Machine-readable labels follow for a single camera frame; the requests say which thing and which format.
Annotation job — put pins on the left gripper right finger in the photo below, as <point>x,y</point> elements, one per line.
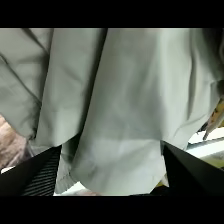
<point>193,173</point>

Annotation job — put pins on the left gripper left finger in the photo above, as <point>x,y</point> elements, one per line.
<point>30,176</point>

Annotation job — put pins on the grey-green garment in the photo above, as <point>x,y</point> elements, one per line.
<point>120,100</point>

